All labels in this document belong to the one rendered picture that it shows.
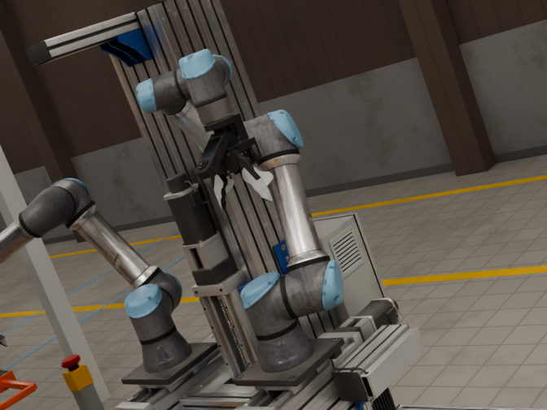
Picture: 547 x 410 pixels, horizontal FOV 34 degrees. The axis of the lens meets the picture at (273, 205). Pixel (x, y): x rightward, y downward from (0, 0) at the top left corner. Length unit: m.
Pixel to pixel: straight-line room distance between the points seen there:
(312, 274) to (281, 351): 0.22
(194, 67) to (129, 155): 9.21
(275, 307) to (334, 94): 6.57
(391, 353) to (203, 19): 1.05
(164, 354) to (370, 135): 6.20
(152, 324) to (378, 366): 0.69
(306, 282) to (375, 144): 6.47
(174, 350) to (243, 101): 0.76
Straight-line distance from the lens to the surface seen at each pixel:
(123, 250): 2.79
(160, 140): 2.56
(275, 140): 2.31
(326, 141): 9.00
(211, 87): 1.91
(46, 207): 2.69
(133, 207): 11.41
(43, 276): 5.69
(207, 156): 1.91
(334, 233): 2.71
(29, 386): 2.94
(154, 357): 2.69
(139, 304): 2.65
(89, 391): 3.24
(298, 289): 2.26
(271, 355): 2.33
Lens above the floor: 1.89
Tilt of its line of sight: 11 degrees down
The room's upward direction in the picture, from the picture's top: 21 degrees counter-clockwise
